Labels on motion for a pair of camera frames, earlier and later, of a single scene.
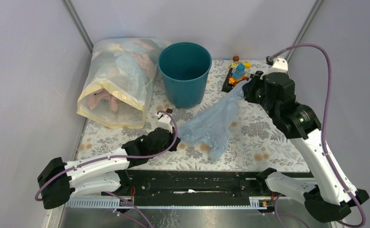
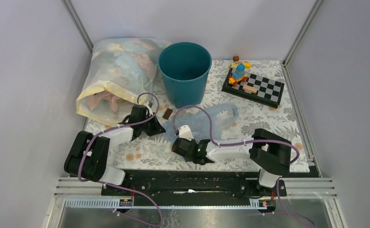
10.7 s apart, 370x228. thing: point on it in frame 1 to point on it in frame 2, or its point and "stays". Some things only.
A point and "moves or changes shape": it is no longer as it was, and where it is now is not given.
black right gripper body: [255, 92] to [189, 159]
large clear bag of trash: [119, 78] stays
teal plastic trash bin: [185, 67] stays
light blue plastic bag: [212, 125] moves or changes shape
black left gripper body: [168, 144] to [143, 125]
